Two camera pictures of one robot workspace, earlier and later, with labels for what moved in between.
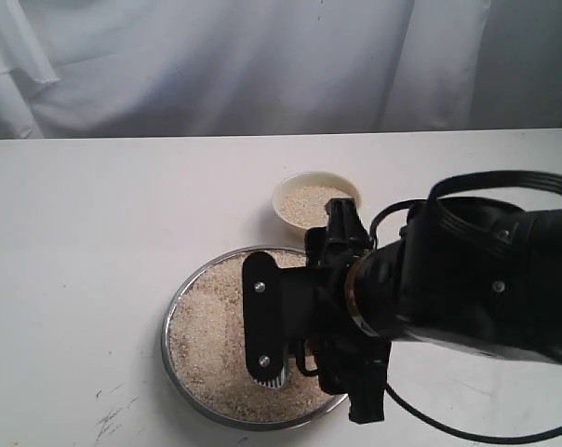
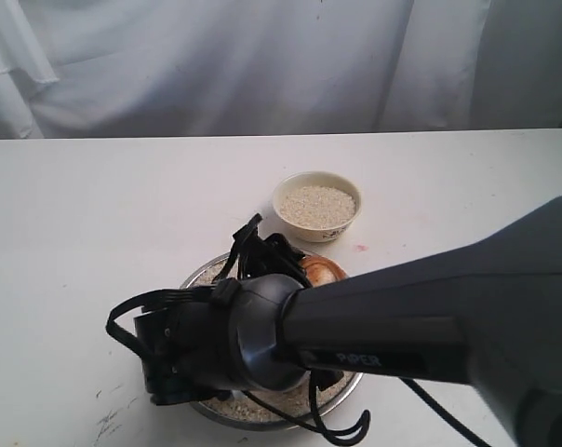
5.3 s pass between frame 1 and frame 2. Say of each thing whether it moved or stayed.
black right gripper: moved
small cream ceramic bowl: stayed
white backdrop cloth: stayed
